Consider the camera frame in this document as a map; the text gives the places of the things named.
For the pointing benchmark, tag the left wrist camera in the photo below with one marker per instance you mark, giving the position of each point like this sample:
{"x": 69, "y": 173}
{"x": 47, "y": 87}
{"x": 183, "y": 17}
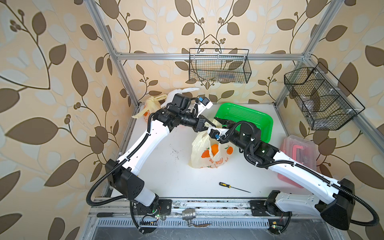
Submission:
{"x": 203, "y": 103}

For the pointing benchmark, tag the yellow black screwdriver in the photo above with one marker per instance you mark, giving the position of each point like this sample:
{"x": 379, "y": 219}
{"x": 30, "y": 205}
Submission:
{"x": 231, "y": 187}

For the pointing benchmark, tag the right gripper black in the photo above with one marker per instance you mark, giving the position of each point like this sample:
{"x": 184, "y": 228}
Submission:
{"x": 230, "y": 123}

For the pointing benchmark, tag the orange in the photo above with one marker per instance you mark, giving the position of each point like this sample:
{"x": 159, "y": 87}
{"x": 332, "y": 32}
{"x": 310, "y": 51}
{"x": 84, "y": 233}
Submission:
{"x": 215, "y": 149}

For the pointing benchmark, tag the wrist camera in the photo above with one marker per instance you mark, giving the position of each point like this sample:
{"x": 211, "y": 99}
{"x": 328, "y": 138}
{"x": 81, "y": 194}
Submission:
{"x": 218, "y": 134}
{"x": 203, "y": 103}

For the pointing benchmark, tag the yellow plastic bag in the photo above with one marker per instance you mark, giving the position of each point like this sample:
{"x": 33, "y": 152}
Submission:
{"x": 152, "y": 104}
{"x": 202, "y": 157}

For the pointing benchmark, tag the metal cylinder fitting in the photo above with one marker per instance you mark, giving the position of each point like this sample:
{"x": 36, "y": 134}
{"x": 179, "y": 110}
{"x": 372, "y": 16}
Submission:
{"x": 188, "y": 214}

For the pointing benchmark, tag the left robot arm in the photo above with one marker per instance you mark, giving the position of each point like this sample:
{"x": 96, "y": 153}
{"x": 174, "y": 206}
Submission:
{"x": 122, "y": 174}

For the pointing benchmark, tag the pink plastic box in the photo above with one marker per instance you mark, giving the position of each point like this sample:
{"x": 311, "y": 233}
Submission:
{"x": 300, "y": 150}

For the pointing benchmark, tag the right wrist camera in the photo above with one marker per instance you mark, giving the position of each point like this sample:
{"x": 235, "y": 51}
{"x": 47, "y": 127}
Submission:
{"x": 218, "y": 134}

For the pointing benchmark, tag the black handled tool on rail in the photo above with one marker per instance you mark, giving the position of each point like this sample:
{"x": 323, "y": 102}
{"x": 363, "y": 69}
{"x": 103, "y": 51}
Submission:
{"x": 110, "y": 215}

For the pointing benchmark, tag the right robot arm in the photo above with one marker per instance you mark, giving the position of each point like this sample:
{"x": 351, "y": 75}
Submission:
{"x": 332, "y": 200}

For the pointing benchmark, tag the back wire basket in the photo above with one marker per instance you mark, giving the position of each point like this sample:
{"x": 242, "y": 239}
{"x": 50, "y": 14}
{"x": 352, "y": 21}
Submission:
{"x": 219, "y": 65}

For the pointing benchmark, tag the right wire basket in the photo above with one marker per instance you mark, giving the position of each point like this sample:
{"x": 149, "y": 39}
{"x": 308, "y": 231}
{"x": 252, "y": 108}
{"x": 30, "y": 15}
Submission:
{"x": 325, "y": 102}

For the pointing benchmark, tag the wire basket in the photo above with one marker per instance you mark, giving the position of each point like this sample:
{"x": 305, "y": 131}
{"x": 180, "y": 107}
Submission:
{"x": 325, "y": 102}
{"x": 219, "y": 65}

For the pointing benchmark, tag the green plastic basket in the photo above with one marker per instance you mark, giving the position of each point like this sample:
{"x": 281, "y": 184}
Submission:
{"x": 236, "y": 113}

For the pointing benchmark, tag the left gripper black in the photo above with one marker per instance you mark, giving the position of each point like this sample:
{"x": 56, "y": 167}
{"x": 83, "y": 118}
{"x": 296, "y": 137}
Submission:
{"x": 199, "y": 126}

